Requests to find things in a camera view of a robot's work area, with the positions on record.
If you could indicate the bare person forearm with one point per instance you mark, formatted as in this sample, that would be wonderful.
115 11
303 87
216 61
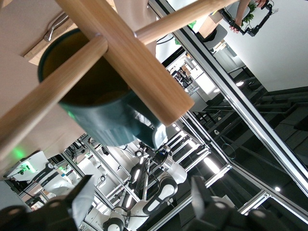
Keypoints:
242 10

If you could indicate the bare person hand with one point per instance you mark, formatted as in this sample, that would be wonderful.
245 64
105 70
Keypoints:
235 26
261 3

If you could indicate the aluminium profile frame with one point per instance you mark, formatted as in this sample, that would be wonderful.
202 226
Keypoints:
240 96

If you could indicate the wooden mug rack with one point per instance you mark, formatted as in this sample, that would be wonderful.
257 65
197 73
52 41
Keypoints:
144 72

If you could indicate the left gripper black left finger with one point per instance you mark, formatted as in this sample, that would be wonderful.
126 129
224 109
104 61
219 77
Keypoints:
83 204

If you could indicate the green potted plant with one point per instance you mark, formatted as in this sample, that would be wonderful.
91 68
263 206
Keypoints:
250 16

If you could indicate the dark green mug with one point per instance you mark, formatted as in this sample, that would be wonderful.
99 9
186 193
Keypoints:
103 125

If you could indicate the wooden cutting board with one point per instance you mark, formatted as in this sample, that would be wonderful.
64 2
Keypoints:
36 54

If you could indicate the black office chair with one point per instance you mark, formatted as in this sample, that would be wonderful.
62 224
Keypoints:
216 36

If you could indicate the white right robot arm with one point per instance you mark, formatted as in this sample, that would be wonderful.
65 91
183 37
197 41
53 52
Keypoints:
173 170

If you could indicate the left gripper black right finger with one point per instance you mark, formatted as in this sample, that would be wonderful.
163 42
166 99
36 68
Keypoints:
201 199

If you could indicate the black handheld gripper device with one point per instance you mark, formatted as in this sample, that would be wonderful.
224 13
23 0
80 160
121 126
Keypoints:
252 30

